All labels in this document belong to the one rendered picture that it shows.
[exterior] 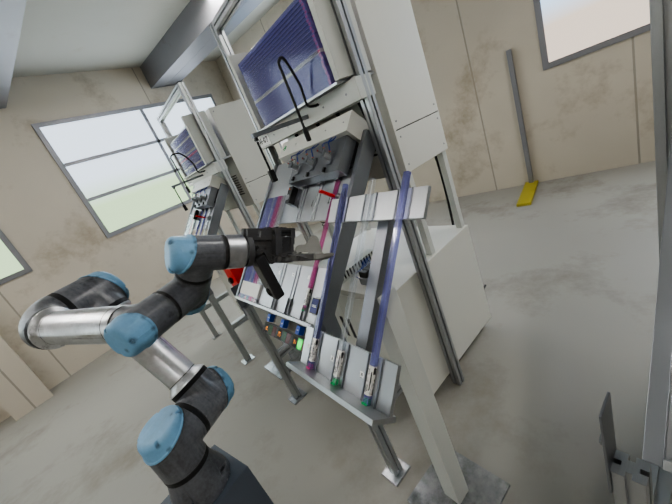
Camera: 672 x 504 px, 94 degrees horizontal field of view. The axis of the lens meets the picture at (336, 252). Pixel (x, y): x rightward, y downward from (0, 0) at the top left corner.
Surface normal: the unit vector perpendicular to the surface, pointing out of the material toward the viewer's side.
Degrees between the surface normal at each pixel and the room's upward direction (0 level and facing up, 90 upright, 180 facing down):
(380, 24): 90
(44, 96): 90
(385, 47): 90
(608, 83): 90
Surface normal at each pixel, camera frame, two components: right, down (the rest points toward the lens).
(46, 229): 0.75, -0.07
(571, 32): -0.54, 0.48
